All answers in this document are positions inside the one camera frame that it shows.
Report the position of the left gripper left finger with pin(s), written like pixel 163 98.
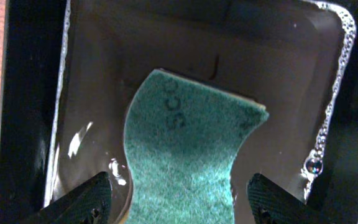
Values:
pixel 90 202

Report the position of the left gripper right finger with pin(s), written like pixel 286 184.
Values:
pixel 271 204

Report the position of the green scouring sponge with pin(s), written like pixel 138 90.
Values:
pixel 181 138

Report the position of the black rectangular water tray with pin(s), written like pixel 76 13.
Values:
pixel 72 68

